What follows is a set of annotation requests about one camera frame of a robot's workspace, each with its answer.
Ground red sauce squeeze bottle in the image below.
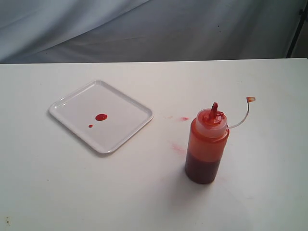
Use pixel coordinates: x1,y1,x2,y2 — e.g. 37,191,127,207
185,102,250,184

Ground white rectangular plate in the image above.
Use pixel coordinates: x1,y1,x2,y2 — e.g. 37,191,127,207
49,80,154,154

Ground red sauce drops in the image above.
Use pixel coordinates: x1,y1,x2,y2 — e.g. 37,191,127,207
95,114,108,121

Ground white backdrop cloth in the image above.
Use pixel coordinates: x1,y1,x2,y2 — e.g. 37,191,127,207
0,0,305,64

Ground black light stand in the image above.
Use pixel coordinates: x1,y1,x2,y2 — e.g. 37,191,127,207
286,2,308,58

